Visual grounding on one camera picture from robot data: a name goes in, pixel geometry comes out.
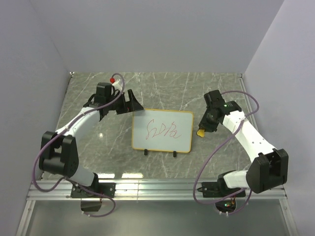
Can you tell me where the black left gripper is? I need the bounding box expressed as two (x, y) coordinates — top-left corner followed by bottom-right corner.
(106, 89), (143, 115)

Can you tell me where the yellow handled eraser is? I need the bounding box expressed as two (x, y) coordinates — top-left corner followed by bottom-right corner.
(196, 129), (205, 138)

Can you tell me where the yellow framed whiteboard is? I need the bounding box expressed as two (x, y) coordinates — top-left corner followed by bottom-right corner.
(131, 109), (194, 153)

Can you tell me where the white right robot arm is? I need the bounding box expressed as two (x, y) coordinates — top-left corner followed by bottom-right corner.
(197, 90), (289, 197)

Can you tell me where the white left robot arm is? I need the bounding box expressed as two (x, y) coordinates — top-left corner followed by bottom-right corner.
(37, 81), (144, 198)

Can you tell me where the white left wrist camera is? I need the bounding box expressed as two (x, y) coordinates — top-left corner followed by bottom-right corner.
(110, 77), (123, 91)

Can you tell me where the aluminium side rail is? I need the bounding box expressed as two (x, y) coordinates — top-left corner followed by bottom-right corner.
(237, 73), (275, 177)

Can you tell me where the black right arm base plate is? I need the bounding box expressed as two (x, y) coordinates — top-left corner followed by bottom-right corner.
(197, 181), (222, 198)

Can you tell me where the aluminium mounting rail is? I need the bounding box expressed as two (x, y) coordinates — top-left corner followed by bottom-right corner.
(26, 178), (287, 201)

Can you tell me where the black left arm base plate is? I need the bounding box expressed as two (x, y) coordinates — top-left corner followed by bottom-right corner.
(70, 182), (116, 198)

